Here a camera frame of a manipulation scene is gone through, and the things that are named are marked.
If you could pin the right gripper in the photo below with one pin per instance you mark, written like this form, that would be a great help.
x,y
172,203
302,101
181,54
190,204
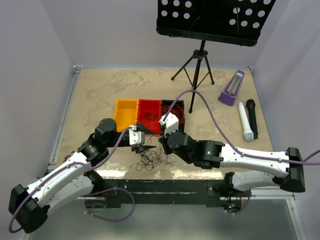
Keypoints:
x,y
163,141

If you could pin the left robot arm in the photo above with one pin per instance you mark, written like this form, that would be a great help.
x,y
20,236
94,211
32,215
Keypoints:
x,y
31,205

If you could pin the purple metronome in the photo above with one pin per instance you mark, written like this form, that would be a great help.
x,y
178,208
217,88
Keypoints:
x,y
231,91

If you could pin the black plastic bin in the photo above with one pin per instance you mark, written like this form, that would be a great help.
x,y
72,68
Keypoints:
x,y
178,110

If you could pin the black music stand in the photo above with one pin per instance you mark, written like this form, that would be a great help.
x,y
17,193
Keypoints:
x,y
235,22

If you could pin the red plastic bin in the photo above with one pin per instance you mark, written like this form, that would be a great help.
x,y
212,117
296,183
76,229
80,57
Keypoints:
x,y
150,105

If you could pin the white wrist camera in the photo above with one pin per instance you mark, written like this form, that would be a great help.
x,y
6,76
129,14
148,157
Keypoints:
x,y
170,123
136,136

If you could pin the small brown cable clump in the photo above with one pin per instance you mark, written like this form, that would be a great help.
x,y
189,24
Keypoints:
x,y
150,120

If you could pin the black microphone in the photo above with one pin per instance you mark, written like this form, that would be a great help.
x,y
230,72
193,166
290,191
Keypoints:
x,y
250,105

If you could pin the white microphone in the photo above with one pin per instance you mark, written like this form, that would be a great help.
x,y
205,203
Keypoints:
x,y
247,131

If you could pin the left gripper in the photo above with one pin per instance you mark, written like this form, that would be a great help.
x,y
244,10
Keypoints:
x,y
145,130

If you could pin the orange plastic bin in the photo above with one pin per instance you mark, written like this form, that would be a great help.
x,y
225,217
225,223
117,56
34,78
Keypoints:
x,y
126,113

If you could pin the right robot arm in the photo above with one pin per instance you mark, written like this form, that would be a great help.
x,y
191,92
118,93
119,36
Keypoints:
x,y
263,169

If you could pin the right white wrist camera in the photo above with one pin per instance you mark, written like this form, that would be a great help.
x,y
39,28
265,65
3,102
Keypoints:
x,y
170,123

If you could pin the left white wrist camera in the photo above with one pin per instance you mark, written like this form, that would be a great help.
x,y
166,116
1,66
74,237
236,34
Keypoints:
x,y
136,136

